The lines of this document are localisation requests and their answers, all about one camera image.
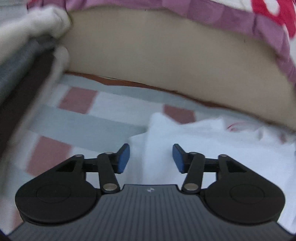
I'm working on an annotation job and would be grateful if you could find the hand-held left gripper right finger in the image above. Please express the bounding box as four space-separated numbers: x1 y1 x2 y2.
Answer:
172 143 247 194

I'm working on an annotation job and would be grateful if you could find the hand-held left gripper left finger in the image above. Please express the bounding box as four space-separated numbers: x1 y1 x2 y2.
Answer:
54 143 130 193

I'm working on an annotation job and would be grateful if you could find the white shirt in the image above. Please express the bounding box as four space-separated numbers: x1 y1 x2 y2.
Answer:
128 112 296 233

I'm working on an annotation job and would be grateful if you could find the stack of folded clothes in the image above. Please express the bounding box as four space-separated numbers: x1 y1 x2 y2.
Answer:
0 6 73 160

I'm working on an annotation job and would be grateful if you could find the checkered bed blanket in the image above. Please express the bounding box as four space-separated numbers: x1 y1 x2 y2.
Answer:
0 74 259 234

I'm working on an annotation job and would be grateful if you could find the pink floral cloth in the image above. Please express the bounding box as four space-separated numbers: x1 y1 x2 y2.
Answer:
26 0 296 87

